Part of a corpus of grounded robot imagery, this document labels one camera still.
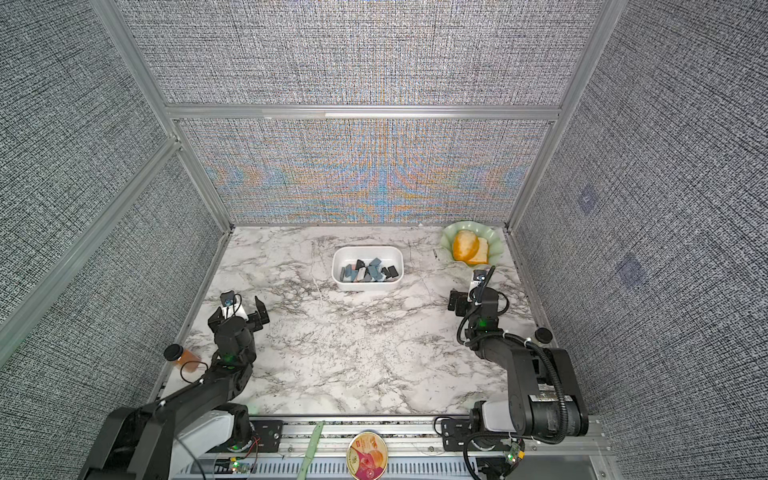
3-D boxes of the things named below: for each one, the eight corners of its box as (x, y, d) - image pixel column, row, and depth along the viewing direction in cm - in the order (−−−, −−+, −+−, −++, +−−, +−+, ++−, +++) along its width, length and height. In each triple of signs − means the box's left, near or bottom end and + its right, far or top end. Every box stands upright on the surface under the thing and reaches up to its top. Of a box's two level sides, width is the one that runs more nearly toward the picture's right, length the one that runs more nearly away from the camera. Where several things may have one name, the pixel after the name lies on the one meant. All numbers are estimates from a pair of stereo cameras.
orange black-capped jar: (180, 373, 86) (160, 360, 78) (187, 358, 88) (168, 344, 81) (196, 373, 86) (177, 360, 78) (202, 358, 88) (184, 344, 81)
